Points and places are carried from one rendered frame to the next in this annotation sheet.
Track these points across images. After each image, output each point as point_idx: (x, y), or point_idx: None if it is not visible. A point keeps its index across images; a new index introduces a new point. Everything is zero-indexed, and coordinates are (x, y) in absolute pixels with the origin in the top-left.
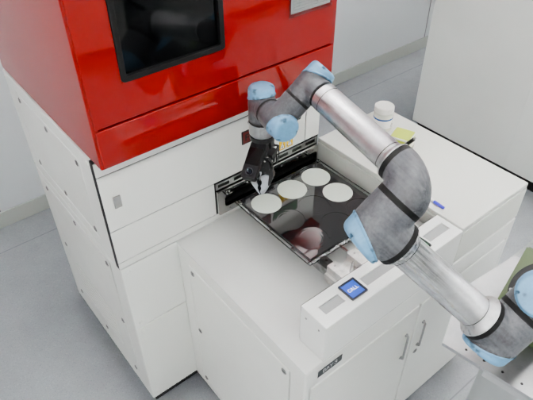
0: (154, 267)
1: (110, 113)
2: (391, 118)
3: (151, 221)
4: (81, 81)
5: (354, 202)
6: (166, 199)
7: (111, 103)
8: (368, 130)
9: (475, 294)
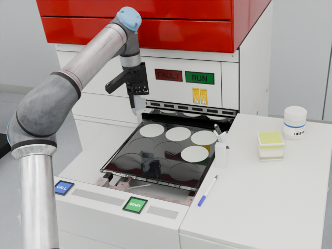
0: (95, 133)
1: (47, 8)
2: (294, 126)
3: (91, 98)
4: None
5: (188, 165)
6: (99, 89)
7: (47, 1)
8: (73, 57)
9: (32, 230)
